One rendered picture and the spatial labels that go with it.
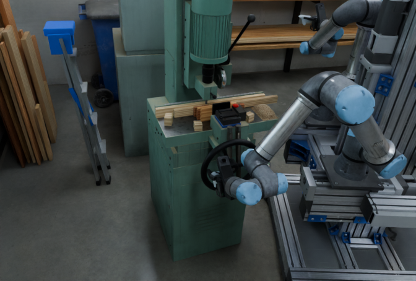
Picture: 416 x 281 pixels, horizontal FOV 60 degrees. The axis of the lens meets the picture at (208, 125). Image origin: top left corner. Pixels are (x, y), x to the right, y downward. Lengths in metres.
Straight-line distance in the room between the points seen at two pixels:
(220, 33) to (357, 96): 0.68
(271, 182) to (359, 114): 0.36
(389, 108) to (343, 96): 0.62
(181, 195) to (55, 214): 1.05
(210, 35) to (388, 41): 0.76
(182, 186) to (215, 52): 0.69
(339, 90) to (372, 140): 0.27
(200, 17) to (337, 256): 1.44
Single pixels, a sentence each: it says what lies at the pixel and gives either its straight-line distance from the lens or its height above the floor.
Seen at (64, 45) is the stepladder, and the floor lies 1.07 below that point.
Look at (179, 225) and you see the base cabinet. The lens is 2.05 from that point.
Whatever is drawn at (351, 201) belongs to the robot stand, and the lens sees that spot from 1.80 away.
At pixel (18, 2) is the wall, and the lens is 4.04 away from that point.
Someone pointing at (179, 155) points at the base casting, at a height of 0.78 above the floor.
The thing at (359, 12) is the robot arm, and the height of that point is 1.41.
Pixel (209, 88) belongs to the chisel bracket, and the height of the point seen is 1.06.
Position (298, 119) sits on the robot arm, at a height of 1.18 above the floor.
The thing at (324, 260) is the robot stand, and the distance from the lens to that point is 2.16.
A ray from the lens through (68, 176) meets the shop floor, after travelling 2.93.
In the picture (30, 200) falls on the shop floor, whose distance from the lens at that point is 2.81.
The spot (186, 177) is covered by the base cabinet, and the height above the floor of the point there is 0.64.
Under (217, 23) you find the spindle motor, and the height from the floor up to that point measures 1.38.
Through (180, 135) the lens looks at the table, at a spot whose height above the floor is 0.90.
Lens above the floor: 1.83
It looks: 32 degrees down
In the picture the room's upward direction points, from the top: 4 degrees clockwise
